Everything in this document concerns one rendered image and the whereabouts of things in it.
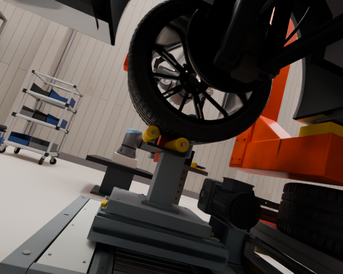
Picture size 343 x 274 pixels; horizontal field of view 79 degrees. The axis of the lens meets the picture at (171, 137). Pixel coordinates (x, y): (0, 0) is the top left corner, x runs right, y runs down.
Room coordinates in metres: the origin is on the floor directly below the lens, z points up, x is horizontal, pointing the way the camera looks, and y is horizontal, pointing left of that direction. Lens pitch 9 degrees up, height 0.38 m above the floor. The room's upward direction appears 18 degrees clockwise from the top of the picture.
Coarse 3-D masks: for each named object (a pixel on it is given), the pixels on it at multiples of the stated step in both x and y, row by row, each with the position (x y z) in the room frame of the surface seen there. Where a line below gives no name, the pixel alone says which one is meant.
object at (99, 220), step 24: (96, 216) 0.72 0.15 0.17; (120, 216) 0.80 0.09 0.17; (96, 240) 0.72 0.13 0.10; (120, 240) 0.74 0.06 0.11; (144, 240) 0.75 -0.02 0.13; (168, 240) 0.76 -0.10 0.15; (192, 240) 0.83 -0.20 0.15; (216, 240) 0.87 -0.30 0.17; (192, 264) 0.78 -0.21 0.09; (216, 264) 0.80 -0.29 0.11
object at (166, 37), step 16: (176, 16) 0.79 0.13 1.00; (160, 32) 0.79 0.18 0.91; (176, 32) 0.92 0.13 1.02; (160, 48) 0.97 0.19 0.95; (176, 64) 0.99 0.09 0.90; (176, 80) 1.01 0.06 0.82; (160, 96) 0.80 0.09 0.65; (192, 96) 1.02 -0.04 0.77; (208, 96) 1.03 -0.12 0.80; (240, 96) 0.97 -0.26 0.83; (176, 112) 0.81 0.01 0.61; (224, 112) 1.05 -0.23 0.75; (240, 112) 0.86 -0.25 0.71
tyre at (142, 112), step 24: (168, 0) 0.78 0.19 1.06; (144, 24) 0.77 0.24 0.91; (144, 48) 0.77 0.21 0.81; (144, 72) 0.78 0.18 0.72; (144, 96) 0.78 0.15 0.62; (264, 96) 0.87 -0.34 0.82; (144, 120) 0.96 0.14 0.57; (168, 120) 0.80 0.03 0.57; (240, 120) 0.86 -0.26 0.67; (192, 144) 0.98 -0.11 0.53
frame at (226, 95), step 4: (172, 44) 1.05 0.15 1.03; (176, 44) 1.05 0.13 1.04; (180, 44) 1.06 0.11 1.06; (164, 48) 1.04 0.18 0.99; (168, 48) 1.05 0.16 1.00; (172, 48) 1.09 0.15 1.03; (176, 48) 1.10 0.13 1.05; (168, 52) 1.10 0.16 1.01; (156, 56) 1.08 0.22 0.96; (152, 60) 1.09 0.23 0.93; (224, 96) 1.16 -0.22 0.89; (228, 96) 1.11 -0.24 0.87; (224, 100) 1.15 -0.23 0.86; (228, 100) 1.11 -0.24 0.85; (224, 104) 1.12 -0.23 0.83; (224, 108) 1.11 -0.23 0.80
